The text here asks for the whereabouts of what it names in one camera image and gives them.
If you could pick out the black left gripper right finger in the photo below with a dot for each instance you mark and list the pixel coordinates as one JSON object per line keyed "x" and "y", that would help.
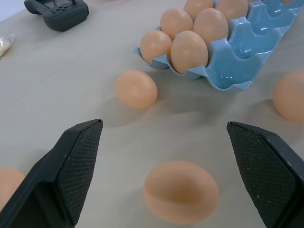
{"x": 266, "y": 171}

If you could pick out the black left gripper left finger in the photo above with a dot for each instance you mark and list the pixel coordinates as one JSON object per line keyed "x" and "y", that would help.
{"x": 59, "y": 175}

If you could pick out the blue plastic egg tray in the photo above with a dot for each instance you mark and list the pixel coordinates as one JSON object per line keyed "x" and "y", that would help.
{"x": 240, "y": 59}

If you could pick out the brown egg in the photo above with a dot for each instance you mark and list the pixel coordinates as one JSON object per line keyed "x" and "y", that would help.
{"x": 176, "y": 21}
{"x": 9, "y": 185}
{"x": 181, "y": 192}
{"x": 155, "y": 46}
{"x": 211, "y": 25}
{"x": 135, "y": 89}
{"x": 189, "y": 52}
{"x": 198, "y": 6}
{"x": 232, "y": 8}
{"x": 291, "y": 97}

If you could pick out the clear plastic bag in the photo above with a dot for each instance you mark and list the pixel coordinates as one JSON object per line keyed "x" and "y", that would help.
{"x": 6, "y": 44}

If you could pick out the black handheld controller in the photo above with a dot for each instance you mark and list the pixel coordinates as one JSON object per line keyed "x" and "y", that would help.
{"x": 59, "y": 13}

